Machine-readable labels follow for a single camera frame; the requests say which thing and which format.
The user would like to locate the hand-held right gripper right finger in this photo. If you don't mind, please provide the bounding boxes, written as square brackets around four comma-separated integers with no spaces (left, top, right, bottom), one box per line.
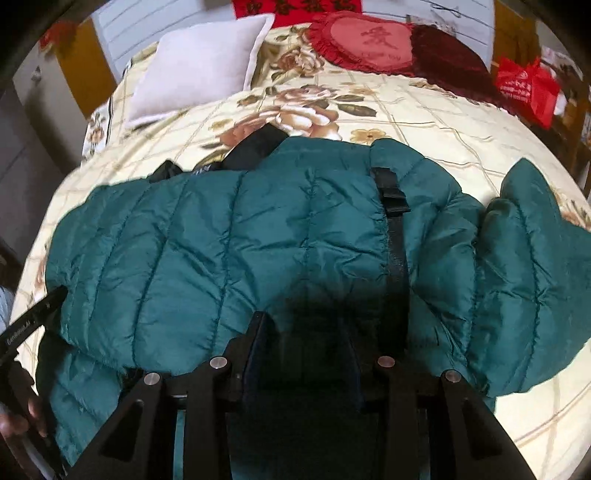
[344,330,539,480]

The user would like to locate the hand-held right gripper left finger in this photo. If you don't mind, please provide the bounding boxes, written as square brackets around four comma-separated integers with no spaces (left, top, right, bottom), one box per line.
[69,311,274,480]

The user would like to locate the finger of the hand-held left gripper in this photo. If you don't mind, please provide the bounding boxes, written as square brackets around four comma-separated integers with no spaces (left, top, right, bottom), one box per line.
[30,286,70,324]

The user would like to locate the green down jacket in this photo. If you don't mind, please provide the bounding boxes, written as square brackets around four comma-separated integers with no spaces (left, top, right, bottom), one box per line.
[34,127,591,480]

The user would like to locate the person's left hand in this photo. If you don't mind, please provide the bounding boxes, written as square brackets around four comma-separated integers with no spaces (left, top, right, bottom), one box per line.
[0,396,51,439]

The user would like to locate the grey refrigerator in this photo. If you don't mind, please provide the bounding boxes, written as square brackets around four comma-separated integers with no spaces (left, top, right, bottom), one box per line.
[0,60,88,232]

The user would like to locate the orange wooden panel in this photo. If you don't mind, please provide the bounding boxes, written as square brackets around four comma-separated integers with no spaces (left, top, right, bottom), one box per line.
[55,21,116,116]

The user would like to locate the floral cream bedspread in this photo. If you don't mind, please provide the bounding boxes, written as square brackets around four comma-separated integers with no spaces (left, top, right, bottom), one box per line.
[9,23,591,480]

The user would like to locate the white square pillow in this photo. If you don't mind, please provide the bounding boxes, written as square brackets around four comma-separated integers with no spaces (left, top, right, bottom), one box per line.
[124,14,276,130]

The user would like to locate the wooden shelf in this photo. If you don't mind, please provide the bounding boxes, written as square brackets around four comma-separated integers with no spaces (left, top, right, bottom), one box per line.
[540,46,591,185]

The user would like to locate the red plastic bag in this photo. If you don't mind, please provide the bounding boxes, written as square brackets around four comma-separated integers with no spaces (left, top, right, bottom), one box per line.
[492,56,559,129]

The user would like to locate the dark red fringed cushion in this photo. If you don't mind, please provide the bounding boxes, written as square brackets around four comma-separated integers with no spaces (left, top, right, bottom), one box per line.
[409,25,518,112]

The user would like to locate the red heart-shaped pillow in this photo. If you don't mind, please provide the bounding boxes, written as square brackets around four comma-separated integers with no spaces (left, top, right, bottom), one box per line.
[307,10,416,78]

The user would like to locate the orange wooden pillar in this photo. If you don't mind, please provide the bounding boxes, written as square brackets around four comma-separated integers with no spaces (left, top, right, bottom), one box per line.
[492,0,541,70]

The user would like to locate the red wall banner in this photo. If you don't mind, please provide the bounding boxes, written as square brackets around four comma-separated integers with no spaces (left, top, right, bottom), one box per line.
[231,0,354,31]

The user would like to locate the black wall cable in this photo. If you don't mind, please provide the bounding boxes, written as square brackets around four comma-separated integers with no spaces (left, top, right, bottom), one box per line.
[425,0,462,19]

